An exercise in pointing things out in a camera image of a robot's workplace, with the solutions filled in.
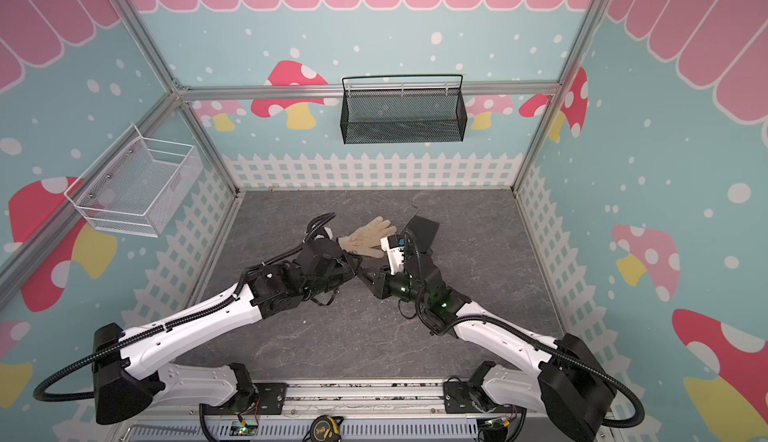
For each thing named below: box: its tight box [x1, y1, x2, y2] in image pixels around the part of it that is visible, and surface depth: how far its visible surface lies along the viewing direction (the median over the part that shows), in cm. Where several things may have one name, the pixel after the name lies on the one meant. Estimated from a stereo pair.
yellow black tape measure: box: [310, 415, 345, 442], surface depth 70 cm
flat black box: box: [406, 215, 440, 253], surface depth 112 cm
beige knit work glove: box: [338, 216, 397, 259], surface depth 108 cm
